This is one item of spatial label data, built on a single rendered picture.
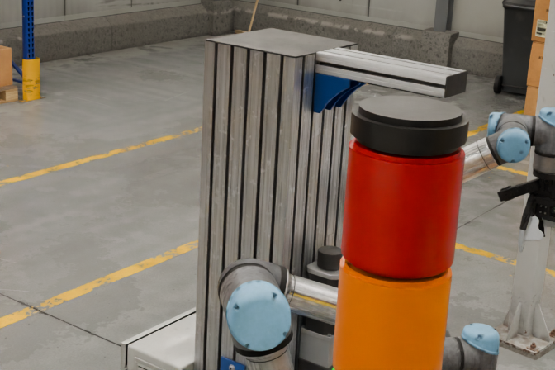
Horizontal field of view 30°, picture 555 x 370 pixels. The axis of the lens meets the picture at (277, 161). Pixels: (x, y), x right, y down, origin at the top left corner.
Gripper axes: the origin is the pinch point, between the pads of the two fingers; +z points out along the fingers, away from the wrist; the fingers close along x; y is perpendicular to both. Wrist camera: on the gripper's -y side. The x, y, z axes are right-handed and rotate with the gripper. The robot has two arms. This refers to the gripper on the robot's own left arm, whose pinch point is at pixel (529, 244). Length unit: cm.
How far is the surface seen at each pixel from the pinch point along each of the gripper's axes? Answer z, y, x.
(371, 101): -82, 68, -200
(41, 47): 134, -793, 537
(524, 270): 111, -95, 249
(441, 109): -82, 70, -199
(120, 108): 152, -587, 452
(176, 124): 152, -513, 448
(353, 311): -73, 69, -202
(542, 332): 144, -82, 254
